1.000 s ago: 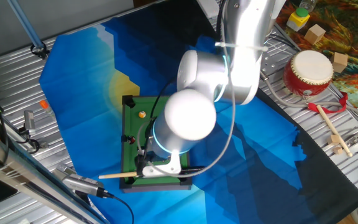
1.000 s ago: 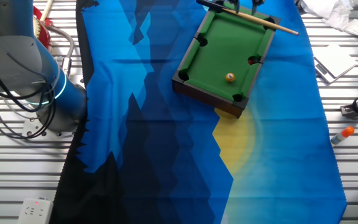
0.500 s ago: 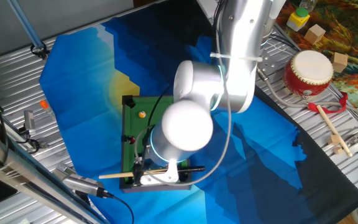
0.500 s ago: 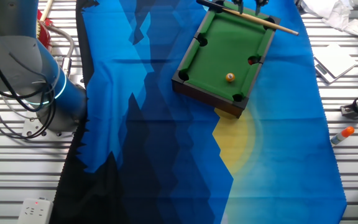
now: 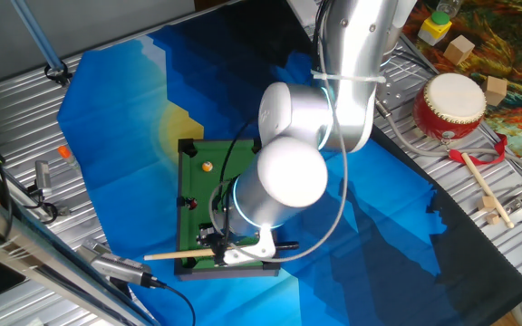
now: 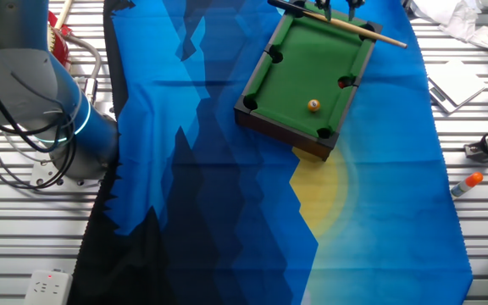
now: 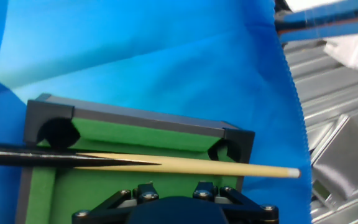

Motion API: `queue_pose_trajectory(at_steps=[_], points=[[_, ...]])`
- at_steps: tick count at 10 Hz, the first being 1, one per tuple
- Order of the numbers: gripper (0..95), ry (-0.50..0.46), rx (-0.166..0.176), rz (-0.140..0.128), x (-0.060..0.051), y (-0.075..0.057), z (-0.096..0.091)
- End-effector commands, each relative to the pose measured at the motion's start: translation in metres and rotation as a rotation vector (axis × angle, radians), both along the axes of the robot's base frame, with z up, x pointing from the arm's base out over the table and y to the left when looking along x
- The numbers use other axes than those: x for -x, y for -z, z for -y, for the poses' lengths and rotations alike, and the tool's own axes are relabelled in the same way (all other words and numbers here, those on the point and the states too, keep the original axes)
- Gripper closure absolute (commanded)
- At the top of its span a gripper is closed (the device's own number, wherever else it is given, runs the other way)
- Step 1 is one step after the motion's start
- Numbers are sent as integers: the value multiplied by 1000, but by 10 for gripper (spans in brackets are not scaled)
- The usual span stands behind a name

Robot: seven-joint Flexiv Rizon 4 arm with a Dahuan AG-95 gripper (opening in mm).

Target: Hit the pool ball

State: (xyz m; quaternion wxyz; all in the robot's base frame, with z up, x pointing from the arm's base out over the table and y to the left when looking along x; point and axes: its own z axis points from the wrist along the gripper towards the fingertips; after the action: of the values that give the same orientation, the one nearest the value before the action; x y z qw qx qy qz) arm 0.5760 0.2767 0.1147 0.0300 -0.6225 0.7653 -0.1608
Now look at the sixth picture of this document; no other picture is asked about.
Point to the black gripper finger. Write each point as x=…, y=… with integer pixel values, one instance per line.
x=325, y=8
x=353, y=7

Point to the wooden pool cue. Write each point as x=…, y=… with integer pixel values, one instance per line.
x=345, y=26

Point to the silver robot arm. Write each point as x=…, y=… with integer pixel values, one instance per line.
x=23, y=84

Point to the red pool ball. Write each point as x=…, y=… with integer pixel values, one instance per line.
x=342, y=84

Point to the mini green pool table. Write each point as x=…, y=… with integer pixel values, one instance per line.
x=299, y=84

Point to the yellow striped pool ball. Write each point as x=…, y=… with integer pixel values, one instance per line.
x=314, y=105

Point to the white crumpled paper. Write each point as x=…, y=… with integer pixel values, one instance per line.
x=460, y=17

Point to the white scale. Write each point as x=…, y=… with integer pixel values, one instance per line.
x=456, y=84

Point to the blue mountain print cloth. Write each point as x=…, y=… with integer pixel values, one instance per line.
x=227, y=190

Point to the glue stick orange cap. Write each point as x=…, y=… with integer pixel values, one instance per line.
x=466, y=185

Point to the wooden drumstick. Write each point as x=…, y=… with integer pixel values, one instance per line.
x=64, y=12

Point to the white power strip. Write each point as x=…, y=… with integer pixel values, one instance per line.
x=48, y=288

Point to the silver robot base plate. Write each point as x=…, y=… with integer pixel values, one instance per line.
x=40, y=173

